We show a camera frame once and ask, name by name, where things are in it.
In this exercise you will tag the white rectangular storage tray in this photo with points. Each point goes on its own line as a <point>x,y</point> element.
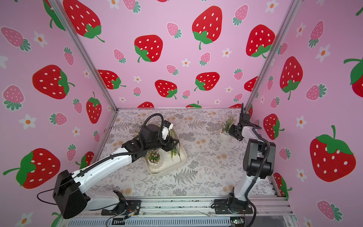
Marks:
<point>167,165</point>

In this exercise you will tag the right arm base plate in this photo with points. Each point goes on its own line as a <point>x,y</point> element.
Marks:
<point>231,206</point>

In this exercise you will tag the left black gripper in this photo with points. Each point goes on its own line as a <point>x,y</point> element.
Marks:
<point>168,143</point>

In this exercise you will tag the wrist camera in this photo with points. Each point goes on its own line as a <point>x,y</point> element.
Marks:
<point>245,120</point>
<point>153,132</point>

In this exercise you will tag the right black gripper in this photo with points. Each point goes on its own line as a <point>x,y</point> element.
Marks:
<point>244,122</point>

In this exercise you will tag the pink potted plant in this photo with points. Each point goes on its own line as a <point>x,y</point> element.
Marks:
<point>154,158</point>

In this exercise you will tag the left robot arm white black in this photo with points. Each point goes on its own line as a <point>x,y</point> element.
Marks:
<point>70,192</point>

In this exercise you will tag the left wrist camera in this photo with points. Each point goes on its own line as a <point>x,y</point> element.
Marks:
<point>153,132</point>

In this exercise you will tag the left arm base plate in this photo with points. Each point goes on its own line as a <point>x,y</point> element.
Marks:
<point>124,208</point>

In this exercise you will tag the aluminium front rail frame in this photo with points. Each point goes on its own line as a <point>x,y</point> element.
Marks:
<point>191,212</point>

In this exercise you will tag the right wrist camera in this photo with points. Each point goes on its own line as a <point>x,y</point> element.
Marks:
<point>245,120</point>

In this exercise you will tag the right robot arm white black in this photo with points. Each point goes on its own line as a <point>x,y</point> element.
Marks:
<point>258,163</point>

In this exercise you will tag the grass potted plant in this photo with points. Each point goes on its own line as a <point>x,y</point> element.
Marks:
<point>226,125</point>

